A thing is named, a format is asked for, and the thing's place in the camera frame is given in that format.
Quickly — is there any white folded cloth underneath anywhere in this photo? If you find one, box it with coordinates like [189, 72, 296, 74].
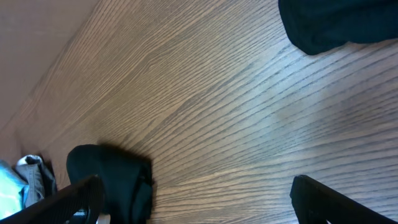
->
[16, 155, 43, 166]

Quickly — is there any black polo shirt with logo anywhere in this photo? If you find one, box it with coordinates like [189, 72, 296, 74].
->
[66, 144, 153, 224]

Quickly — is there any folded light blue garment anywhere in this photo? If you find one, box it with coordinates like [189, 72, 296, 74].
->
[1, 160, 27, 219]

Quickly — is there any plain black t-shirt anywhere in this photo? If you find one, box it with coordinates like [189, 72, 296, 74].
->
[278, 0, 397, 55]

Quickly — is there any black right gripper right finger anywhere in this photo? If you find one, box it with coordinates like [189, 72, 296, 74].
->
[290, 175, 397, 224]

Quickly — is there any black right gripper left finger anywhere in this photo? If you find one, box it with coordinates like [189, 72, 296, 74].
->
[1, 175, 104, 224]

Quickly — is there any folded grey garment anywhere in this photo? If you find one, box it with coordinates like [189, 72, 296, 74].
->
[15, 161, 57, 208]

